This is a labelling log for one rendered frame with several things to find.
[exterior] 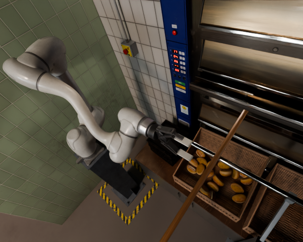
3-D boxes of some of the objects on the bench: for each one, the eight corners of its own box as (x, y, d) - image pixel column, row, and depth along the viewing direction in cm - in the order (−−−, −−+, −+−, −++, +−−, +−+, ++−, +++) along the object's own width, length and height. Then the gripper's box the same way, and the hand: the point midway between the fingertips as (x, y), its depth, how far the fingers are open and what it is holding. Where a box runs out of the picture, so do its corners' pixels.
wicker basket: (264, 174, 147) (276, 161, 125) (356, 220, 119) (391, 212, 97) (240, 229, 129) (249, 224, 107) (341, 298, 101) (381, 310, 79)
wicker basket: (199, 140, 177) (200, 125, 155) (260, 170, 149) (271, 156, 128) (173, 181, 159) (169, 170, 137) (236, 224, 131) (245, 218, 109)
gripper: (151, 107, 77) (195, 129, 66) (160, 137, 96) (195, 157, 86) (140, 119, 74) (184, 144, 63) (152, 148, 94) (187, 170, 83)
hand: (188, 151), depth 75 cm, fingers open, 13 cm apart
